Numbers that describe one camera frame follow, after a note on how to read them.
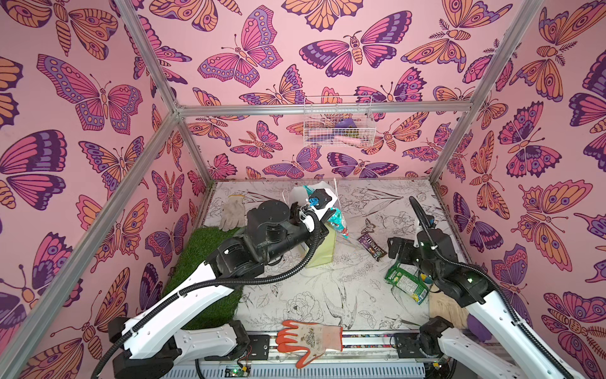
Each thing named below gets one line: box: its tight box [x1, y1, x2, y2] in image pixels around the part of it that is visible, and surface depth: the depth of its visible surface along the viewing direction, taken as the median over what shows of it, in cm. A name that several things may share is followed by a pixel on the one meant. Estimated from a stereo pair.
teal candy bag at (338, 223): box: [327, 207, 350, 240], surface depth 58 cm
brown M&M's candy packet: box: [356, 232, 388, 262], surface depth 97 cm
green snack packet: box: [385, 262, 434, 306], surface depth 87 cm
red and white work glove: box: [276, 320, 344, 369], surface depth 76 cm
